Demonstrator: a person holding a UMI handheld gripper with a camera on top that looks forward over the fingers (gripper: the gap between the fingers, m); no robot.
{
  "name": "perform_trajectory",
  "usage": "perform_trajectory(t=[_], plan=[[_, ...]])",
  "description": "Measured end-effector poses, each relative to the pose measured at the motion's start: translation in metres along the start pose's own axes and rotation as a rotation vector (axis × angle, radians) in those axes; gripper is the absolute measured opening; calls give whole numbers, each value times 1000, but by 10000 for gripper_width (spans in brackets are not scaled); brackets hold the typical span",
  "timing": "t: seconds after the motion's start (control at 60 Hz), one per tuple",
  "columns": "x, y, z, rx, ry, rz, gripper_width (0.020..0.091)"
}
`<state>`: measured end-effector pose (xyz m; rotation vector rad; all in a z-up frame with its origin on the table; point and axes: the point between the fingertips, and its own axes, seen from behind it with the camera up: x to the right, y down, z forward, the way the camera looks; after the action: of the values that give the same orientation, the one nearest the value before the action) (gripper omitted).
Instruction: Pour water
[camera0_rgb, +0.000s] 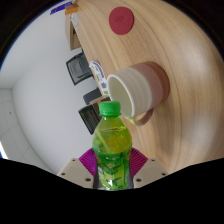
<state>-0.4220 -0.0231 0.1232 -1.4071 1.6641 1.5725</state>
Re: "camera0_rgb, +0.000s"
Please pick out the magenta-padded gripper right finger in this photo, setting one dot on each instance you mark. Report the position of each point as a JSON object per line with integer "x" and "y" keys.
{"x": 150, "y": 170}

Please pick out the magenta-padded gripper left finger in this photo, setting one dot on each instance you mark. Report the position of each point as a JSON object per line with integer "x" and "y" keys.
{"x": 75, "y": 170}

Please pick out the green drink bottle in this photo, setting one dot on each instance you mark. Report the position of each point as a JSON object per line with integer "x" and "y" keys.
{"x": 111, "y": 156}

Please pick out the dark brown flat box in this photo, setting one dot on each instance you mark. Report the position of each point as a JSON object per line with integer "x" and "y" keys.
{"x": 88, "y": 120}

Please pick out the white and brown mug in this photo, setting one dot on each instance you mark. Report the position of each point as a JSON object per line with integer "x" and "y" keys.
{"x": 146, "y": 86}

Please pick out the white printed leaflet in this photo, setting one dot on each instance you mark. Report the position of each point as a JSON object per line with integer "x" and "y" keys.
{"x": 99, "y": 76}

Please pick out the grey mesh office chair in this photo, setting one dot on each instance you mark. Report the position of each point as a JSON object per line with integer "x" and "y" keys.
{"x": 79, "y": 68}

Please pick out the flat round red coaster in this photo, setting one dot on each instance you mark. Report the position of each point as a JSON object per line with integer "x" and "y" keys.
{"x": 121, "y": 20}

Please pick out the orange cardboard box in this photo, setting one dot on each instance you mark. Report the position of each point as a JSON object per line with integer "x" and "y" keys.
{"x": 71, "y": 9}

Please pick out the tall purple box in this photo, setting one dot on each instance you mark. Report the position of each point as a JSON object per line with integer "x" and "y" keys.
{"x": 61, "y": 8}

